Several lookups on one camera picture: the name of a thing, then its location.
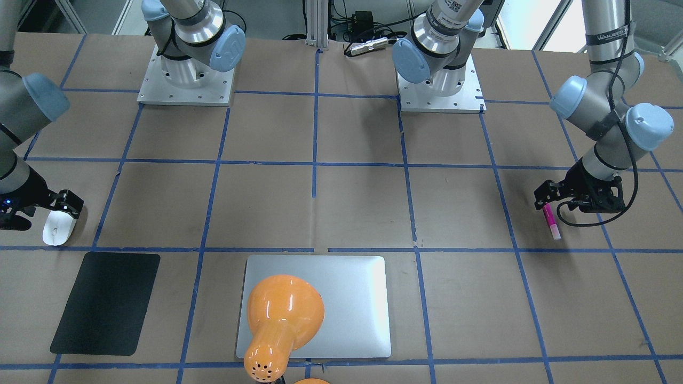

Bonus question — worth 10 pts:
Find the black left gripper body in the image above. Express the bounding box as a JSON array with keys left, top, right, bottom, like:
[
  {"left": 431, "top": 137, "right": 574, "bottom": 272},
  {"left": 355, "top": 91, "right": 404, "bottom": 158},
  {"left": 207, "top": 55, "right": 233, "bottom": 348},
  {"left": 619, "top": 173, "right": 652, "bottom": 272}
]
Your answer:
[{"left": 563, "top": 159, "right": 625, "bottom": 214}]

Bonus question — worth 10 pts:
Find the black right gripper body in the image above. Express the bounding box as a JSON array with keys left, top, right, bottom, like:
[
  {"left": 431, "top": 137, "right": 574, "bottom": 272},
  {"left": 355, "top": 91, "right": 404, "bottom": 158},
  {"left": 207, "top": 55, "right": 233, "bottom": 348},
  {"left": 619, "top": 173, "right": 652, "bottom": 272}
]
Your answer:
[{"left": 1, "top": 168, "right": 53, "bottom": 231}]

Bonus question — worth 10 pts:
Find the pink marker pen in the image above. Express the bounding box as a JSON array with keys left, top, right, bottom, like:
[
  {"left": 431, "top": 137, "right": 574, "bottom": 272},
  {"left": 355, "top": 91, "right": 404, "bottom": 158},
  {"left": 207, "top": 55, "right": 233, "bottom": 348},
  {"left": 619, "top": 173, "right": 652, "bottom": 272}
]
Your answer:
[{"left": 542, "top": 204, "right": 562, "bottom": 241}]

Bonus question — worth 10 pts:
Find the white computer mouse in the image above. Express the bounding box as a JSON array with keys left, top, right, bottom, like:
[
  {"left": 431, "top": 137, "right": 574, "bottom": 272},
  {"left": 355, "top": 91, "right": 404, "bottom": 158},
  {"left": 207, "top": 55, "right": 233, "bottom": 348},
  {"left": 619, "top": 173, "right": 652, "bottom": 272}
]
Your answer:
[{"left": 42, "top": 211, "right": 77, "bottom": 246}]

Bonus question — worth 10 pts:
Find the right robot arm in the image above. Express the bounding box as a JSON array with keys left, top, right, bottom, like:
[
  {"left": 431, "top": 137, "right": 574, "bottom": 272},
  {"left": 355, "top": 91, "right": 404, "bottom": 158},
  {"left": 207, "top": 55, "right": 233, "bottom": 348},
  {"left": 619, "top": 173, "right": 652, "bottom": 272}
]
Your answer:
[{"left": 1, "top": 1, "right": 246, "bottom": 233}]

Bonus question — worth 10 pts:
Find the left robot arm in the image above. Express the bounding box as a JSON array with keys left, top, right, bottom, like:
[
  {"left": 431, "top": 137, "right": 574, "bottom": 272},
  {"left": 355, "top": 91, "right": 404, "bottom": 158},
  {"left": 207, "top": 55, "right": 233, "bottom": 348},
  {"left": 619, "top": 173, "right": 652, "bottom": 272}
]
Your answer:
[{"left": 392, "top": 1, "right": 675, "bottom": 216}]

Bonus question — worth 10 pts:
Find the black mousepad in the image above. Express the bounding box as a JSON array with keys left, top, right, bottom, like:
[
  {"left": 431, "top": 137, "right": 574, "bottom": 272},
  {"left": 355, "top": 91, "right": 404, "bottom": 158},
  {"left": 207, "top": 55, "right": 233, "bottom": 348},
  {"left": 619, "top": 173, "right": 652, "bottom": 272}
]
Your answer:
[{"left": 50, "top": 251, "right": 161, "bottom": 356}]

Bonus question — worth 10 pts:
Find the silver apple laptop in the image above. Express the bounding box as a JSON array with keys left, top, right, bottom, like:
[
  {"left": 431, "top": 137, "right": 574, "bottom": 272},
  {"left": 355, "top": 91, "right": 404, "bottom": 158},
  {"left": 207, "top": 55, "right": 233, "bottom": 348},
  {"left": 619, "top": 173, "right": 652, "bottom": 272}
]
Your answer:
[{"left": 236, "top": 254, "right": 391, "bottom": 359}]

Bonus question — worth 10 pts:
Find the silver metal cylinder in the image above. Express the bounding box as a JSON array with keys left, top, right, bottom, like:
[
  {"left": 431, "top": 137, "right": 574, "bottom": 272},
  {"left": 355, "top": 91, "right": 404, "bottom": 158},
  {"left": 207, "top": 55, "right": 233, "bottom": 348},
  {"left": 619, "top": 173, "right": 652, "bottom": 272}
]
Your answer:
[{"left": 343, "top": 37, "right": 390, "bottom": 58}]

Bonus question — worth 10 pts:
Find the orange desk lamp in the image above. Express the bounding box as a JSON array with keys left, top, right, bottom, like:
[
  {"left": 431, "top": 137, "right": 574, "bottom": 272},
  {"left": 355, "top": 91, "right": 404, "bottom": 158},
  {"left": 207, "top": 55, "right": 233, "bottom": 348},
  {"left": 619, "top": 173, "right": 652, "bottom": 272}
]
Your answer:
[{"left": 243, "top": 274, "right": 326, "bottom": 383}]

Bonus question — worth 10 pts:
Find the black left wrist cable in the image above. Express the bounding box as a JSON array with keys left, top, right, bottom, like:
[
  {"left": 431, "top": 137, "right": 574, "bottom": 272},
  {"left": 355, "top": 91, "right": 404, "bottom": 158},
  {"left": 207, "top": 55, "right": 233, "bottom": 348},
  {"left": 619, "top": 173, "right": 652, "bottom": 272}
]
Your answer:
[{"left": 555, "top": 0, "right": 640, "bottom": 228}]

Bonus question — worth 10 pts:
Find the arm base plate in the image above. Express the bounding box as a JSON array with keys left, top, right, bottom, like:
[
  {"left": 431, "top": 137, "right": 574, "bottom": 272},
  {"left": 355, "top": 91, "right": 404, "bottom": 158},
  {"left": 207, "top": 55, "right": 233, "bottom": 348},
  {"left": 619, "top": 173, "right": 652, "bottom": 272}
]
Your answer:
[
  {"left": 396, "top": 56, "right": 487, "bottom": 114},
  {"left": 137, "top": 46, "right": 236, "bottom": 107}
]

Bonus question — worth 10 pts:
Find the aluminium frame post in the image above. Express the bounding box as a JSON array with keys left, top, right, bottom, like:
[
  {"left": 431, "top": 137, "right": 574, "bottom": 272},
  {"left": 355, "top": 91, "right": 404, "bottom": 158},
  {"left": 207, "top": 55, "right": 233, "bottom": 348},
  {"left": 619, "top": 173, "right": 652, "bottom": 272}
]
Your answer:
[{"left": 303, "top": 0, "right": 330, "bottom": 52}]

